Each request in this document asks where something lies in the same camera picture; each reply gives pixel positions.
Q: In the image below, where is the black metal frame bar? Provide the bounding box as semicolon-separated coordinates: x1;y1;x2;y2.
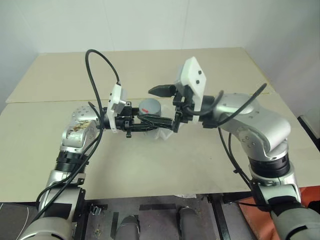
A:
211;194;232;240

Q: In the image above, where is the orange tarp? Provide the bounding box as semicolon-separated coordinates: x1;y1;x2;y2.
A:
236;185;320;240

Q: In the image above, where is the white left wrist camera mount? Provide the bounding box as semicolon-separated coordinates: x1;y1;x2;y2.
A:
106;83;130;135

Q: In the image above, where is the black flat panel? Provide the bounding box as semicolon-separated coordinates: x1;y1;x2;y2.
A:
0;201;40;240

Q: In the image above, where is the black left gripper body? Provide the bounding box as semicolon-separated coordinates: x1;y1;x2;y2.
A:
114;100;134;139

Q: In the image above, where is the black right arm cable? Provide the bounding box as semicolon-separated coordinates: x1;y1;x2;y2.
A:
181;83;273;213

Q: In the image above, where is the grey jar lid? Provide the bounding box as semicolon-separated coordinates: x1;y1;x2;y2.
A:
138;98;163;118

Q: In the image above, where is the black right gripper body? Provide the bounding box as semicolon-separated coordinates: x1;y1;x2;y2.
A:
171;85;201;134

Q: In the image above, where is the grey rounded shape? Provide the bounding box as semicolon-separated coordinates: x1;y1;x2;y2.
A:
116;214;141;240
176;205;199;240

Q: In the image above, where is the clear plastic bag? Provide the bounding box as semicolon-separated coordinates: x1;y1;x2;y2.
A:
143;115;175;141

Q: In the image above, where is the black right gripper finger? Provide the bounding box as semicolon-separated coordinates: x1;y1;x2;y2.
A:
147;84;177;99
157;117;176;131

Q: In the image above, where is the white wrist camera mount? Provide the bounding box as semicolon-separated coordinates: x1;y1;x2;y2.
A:
174;56;208;124
106;83;130;135

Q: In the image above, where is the black tape strip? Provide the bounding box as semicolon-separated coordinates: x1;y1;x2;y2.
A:
110;211;120;237
139;203;177;211

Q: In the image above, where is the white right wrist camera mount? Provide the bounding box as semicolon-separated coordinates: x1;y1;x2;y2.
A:
174;56;208;124

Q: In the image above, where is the black metal bracket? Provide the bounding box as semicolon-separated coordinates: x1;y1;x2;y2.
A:
89;203;109;216

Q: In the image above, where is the black object at wall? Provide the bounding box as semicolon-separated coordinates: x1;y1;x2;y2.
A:
296;109;320;151

